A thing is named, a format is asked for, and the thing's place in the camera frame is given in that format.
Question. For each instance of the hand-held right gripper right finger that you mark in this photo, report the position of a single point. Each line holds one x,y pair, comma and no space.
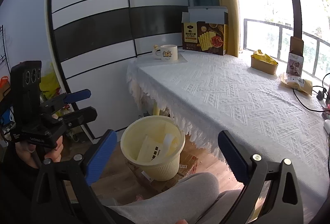
233,157

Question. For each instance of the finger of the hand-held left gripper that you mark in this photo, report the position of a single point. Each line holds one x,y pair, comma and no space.
77,96
82,115

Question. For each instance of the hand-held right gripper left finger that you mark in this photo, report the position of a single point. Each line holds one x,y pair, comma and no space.
101,157

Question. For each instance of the white paper bag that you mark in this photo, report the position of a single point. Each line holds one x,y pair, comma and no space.
148,149

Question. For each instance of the pale yellow plastic bin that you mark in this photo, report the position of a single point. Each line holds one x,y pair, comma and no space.
159,167

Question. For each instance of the person's left forearm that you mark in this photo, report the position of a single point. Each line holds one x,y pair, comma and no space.
15,182

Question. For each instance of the person's left hand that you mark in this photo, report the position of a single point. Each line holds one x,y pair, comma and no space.
51,154

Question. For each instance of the yellow bag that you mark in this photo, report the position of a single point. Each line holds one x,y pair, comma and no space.
47,84

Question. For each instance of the orange bag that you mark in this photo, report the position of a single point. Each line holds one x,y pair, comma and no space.
4,84

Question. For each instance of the flat cardboard box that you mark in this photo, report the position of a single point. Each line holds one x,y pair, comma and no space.
189,164

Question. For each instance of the black and white wardrobe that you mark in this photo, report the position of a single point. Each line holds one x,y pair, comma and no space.
90,30

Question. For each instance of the white lace tablecloth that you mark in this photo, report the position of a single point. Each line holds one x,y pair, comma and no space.
232,90

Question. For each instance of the yellow table leg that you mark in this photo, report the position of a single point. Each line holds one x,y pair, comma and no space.
156,111

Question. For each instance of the small cardboard tray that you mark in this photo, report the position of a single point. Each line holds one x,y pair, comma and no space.
264,67

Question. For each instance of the small white case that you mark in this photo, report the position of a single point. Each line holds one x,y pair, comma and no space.
327,125

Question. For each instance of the kraft paper bag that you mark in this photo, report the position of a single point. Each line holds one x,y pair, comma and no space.
304,87

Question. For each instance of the white cartoon mug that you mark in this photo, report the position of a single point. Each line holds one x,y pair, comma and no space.
169,53

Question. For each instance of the bunch of yellow sachets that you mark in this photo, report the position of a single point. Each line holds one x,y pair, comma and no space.
261,56

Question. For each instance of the white product box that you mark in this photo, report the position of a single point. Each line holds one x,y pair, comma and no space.
295,65

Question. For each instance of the brown cracker box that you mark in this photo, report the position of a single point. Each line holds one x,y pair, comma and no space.
206,38

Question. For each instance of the brown cardboard box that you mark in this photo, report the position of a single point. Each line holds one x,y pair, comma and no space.
296,46

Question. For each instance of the balcony railing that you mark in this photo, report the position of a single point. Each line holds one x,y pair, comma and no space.
279,25

